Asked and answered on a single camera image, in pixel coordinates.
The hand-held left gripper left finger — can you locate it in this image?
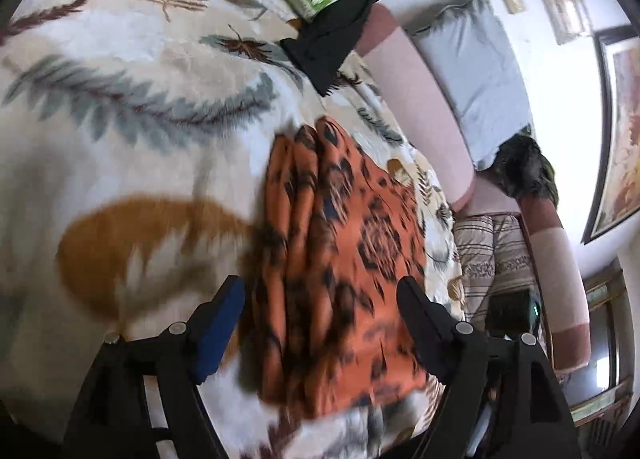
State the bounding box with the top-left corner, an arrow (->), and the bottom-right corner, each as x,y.
60,275 -> 247,459

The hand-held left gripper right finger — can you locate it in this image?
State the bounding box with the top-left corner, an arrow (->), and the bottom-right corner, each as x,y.
396,275 -> 583,459

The orange leaf-print garment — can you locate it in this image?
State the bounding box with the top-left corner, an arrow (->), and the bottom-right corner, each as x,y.
250,116 -> 431,421

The beige striped bedsheet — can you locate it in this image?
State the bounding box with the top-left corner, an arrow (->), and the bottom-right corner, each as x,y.
452,212 -> 547,336

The wooden framed cabinet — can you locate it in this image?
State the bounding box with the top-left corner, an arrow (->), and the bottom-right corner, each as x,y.
564,259 -> 637,426

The dark furry cloth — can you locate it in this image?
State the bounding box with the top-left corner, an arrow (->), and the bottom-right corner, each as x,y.
492,132 -> 560,203

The grey pillow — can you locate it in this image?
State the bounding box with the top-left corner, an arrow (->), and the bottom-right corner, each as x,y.
407,0 -> 534,171

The cream leaf-print blanket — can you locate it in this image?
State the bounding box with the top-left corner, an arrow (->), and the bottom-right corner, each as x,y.
0,0 -> 467,459

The black cloth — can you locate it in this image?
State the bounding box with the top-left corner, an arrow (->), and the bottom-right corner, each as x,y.
279,0 -> 393,96

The dark framed wall picture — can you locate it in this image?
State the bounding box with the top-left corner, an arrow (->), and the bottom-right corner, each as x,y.
581,24 -> 640,245

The grey wall panel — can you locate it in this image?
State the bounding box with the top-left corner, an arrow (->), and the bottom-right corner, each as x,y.
530,0 -> 594,45

